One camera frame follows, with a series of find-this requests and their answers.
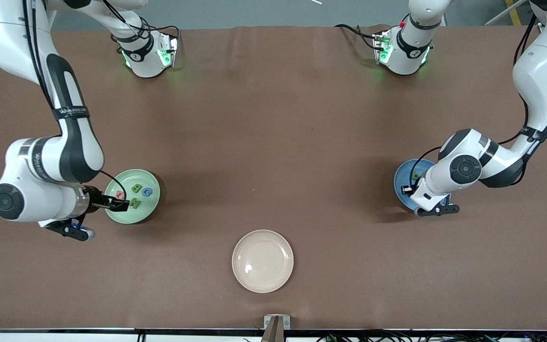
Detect blue plate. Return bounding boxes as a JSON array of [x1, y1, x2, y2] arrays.
[[394, 159, 451, 213]]

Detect light green plate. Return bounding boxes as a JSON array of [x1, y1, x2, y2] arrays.
[[104, 169, 161, 225]]

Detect beige plate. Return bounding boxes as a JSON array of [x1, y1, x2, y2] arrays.
[[232, 229, 294, 294]]

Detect metal base connector box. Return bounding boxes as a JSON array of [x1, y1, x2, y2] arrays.
[[156, 33, 180, 68]]

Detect brown table mat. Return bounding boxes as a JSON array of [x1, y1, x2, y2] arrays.
[[0, 24, 547, 332]]

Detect black base cable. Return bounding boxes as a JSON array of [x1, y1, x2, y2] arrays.
[[126, 12, 180, 38], [334, 24, 379, 52]]

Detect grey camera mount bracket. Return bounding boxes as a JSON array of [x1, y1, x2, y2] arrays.
[[260, 314, 291, 342]]

